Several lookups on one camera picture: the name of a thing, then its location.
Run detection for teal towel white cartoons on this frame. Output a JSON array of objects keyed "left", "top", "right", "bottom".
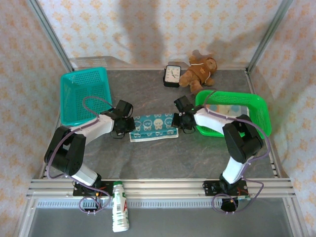
[{"left": 129, "top": 112, "right": 180, "bottom": 143}]

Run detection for orange towel blue dots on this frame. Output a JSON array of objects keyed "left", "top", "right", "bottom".
[{"left": 206, "top": 103, "right": 249, "bottom": 117}]

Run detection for teal plastic basket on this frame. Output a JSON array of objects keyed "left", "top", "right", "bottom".
[{"left": 60, "top": 66, "right": 114, "bottom": 126}]

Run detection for black alarm clock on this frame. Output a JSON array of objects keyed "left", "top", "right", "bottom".
[{"left": 162, "top": 64, "right": 182, "bottom": 88}]

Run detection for brown teddy bear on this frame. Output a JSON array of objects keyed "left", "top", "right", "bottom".
[{"left": 178, "top": 54, "right": 218, "bottom": 95}]

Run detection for green plastic basket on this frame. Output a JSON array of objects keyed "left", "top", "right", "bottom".
[{"left": 195, "top": 89, "right": 272, "bottom": 138}]

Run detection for white bottle green label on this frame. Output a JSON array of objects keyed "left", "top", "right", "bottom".
[{"left": 110, "top": 180, "right": 130, "bottom": 233}]

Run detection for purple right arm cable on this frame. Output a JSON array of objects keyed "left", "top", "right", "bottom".
[{"left": 203, "top": 88, "right": 271, "bottom": 215}]

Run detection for aluminium wall-side table rail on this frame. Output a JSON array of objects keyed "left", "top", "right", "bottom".
[{"left": 73, "top": 66, "right": 249, "bottom": 72}]

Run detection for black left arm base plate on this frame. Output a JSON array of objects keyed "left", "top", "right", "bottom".
[{"left": 72, "top": 181, "right": 112, "bottom": 198}]

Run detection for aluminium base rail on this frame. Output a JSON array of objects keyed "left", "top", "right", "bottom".
[{"left": 26, "top": 178, "right": 296, "bottom": 198}]

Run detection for aluminium side table rail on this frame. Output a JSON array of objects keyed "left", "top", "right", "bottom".
[
  {"left": 39, "top": 71, "right": 77, "bottom": 180},
  {"left": 245, "top": 70, "right": 282, "bottom": 179}
]

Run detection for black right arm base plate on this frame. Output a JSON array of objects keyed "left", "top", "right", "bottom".
[{"left": 202, "top": 180, "right": 248, "bottom": 198}]

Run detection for grey slotted cable duct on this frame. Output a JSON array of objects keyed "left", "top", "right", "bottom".
[{"left": 37, "top": 200, "right": 284, "bottom": 208}]

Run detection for aluminium frame post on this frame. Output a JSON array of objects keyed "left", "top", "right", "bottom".
[
  {"left": 26, "top": 0, "right": 75, "bottom": 75},
  {"left": 246, "top": 0, "right": 294, "bottom": 72}
]

